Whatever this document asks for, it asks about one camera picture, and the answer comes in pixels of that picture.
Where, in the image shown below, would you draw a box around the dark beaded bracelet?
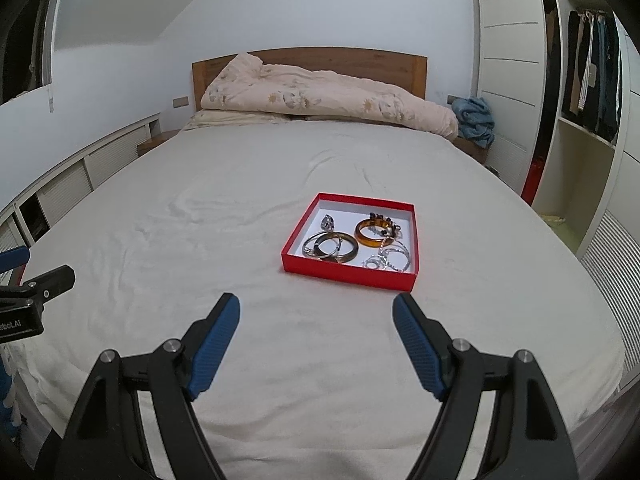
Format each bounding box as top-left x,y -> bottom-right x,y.
368,211 -> 404,241

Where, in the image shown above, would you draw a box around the wall switch plate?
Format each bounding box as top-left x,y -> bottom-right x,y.
172,96 -> 189,108

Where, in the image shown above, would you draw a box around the silver hoop pair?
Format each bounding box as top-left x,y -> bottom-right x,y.
362,240 -> 412,273

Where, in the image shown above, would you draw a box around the hanging clothes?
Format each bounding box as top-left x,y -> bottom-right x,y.
562,10 -> 620,142

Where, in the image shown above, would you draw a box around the dark metal brooch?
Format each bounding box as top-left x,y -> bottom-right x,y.
320,214 -> 335,232

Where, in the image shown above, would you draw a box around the blue crumpled cloth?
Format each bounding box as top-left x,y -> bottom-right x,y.
451,98 -> 496,150

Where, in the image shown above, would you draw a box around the white low wall cabinet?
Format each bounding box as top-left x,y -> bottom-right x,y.
0,112 -> 164,286

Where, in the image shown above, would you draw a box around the dark olive brown bangle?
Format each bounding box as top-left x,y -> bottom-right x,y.
302,232 -> 359,263

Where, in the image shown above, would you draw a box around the pink floral duvet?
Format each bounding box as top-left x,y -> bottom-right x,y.
201,52 -> 459,140

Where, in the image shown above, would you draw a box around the blue white gloved left hand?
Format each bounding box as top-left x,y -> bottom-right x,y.
0,346 -> 22,443

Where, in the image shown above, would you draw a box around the white wardrobe shelving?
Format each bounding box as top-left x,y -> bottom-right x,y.
477,0 -> 639,389

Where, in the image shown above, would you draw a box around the red jewelry box tray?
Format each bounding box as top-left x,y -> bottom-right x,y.
281,193 -> 420,292

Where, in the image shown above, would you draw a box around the wooden headboard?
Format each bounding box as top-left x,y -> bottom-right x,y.
191,46 -> 430,109

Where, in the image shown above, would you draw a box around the amber resin bangle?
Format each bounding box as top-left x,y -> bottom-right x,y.
354,217 -> 397,248

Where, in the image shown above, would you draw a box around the wooden nightstand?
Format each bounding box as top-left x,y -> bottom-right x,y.
137,130 -> 179,157

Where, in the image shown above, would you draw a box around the thin silver bangle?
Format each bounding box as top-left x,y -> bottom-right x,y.
302,232 -> 343,260

